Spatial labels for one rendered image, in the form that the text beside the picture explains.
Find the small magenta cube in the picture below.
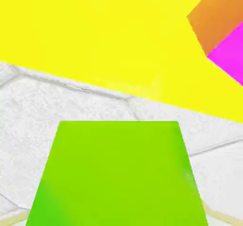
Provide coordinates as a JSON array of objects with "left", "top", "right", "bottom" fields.
[{"left": 186, "top": 0, "right": 243, "bottom": 87}]

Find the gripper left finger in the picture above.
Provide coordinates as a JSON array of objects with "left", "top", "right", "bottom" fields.
[{"left": 0, "top": 210, "right": 29, "bottom": 226}]

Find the large yellow box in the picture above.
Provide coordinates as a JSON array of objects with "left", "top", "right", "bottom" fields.
[{"left": 0, "top": 0, "right": 243, "bottom": 124}]

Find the small green cube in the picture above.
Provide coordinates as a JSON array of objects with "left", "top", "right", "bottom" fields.
[{"left": 25, "top": 121, "right": 209, "bottom": 226}]

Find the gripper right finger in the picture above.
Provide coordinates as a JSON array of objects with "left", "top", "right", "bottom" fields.
[{"left": 202, "top": 202, "right": 243, "bottom": 226}]

